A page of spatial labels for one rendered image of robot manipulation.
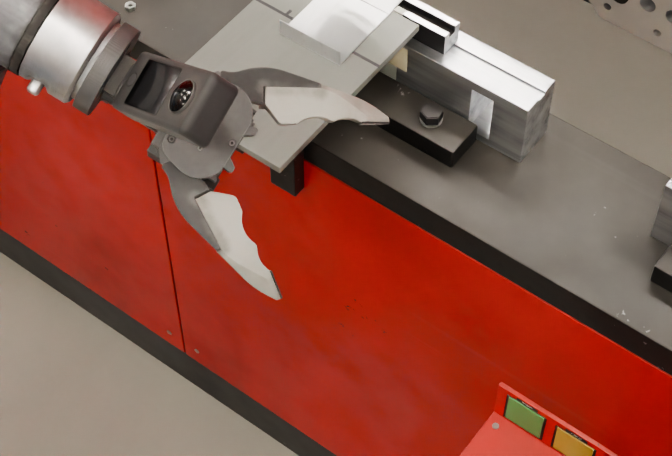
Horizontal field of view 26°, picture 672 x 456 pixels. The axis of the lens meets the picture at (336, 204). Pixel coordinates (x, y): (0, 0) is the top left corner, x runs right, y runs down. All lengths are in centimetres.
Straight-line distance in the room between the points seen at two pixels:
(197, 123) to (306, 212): 94
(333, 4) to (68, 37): 74
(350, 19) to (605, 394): 53
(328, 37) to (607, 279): 42
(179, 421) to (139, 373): 12
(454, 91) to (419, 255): 21
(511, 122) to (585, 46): 140
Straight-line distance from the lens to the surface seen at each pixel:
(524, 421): 163
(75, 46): 102
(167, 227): 218
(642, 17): 145
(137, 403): 257
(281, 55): 167
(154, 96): 99
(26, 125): 229
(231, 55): 167
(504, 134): 171
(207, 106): 94
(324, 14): 171
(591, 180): 173
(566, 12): 315
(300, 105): 103
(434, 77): 172
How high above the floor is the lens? 223
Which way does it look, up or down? 53 degrees down
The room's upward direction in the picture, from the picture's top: straight up
